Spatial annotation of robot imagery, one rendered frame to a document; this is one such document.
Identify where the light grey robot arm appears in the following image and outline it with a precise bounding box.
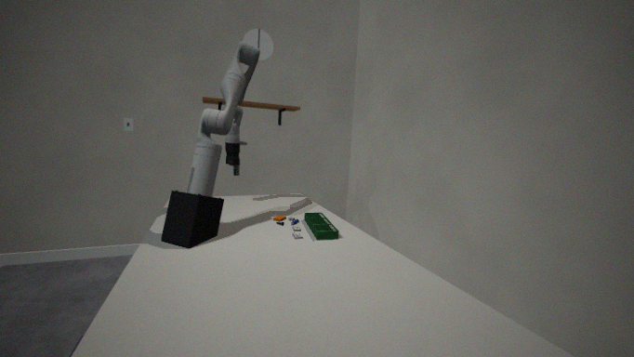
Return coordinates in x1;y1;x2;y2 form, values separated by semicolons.
186;41;260;197

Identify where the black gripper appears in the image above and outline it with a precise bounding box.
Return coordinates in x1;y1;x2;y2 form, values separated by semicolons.
226;134;247;176

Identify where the green rack of labelled bins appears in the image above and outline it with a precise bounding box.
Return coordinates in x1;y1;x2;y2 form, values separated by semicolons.
304;213;338;240

